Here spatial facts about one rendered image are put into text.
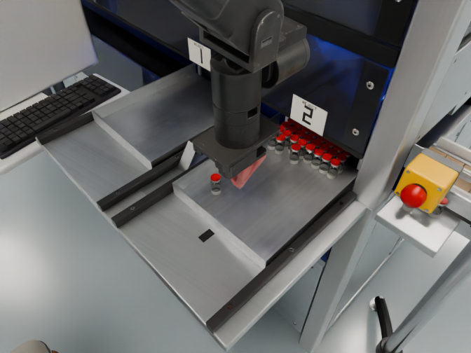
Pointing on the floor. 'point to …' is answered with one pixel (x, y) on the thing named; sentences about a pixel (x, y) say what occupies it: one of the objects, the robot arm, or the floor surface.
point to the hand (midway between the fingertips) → (237, 181)
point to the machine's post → (391, 143)
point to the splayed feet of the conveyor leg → (377, 305)
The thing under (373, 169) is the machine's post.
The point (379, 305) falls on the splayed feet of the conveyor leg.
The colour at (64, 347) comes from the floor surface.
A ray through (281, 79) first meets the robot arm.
